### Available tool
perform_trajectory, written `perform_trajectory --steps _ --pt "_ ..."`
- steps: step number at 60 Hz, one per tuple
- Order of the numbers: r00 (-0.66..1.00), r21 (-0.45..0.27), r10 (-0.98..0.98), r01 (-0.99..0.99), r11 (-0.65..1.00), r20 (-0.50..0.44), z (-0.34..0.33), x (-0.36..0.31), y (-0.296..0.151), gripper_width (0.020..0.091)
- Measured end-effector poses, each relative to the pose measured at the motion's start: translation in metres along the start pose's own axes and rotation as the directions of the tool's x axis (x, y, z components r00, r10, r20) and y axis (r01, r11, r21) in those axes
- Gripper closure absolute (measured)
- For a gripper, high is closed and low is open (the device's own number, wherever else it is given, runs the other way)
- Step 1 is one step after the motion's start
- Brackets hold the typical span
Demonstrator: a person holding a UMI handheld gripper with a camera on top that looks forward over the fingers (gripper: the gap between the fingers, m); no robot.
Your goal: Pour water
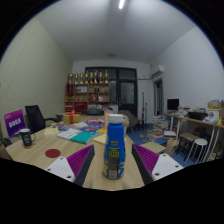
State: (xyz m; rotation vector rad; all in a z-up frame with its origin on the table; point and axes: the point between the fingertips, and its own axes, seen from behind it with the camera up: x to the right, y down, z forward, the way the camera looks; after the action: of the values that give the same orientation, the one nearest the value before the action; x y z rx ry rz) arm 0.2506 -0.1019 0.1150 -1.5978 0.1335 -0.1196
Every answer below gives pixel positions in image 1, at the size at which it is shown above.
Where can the black framed glass door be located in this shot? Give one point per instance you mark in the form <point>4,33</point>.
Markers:
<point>127,93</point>

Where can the black computer monitor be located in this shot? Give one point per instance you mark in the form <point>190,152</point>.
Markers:
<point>173,104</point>

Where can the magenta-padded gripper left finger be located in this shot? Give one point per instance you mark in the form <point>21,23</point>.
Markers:
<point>78,162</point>

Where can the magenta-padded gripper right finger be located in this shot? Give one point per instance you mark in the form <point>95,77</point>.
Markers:
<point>149,161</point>

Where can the blue drink bottle white cap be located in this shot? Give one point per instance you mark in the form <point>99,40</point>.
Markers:
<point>114,146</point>

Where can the purple sign board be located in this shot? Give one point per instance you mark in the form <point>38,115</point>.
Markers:
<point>14,123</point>

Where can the beige notebook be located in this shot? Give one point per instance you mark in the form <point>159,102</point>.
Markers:
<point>99,139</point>
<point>51,131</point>

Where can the white wall air conditioner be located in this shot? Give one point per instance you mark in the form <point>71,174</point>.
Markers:
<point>157,70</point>

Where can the blue book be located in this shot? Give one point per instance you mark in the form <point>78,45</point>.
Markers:
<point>89,129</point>

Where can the pink packet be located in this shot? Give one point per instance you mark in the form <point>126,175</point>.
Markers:
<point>94,122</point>

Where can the yellow gift box red ribbon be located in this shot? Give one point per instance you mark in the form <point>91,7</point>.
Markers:
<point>71,118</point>

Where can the black office chair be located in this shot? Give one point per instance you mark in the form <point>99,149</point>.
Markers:
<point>34,118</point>

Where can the flat round red coaster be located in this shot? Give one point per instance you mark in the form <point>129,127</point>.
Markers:
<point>53,153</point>

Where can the grey armchair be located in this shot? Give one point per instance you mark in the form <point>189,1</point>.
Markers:
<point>131,118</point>

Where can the cluttered side desk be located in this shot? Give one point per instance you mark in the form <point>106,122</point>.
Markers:
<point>196,118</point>

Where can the teal book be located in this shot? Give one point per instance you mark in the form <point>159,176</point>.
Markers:
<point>83,137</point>

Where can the ceiling tube light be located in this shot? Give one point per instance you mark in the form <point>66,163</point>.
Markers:
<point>121,4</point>

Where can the pink flower bouquet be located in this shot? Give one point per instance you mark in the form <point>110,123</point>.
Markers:
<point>126,121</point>

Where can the brown wooden stool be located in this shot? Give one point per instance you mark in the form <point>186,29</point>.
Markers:
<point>187,137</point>

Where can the wooden shelf unit with trophies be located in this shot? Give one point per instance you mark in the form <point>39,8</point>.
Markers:
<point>86,96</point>

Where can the black mug white inside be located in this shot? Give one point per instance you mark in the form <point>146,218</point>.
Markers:
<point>26,137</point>

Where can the white round stool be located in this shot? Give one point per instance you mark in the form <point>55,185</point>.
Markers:
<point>198,143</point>

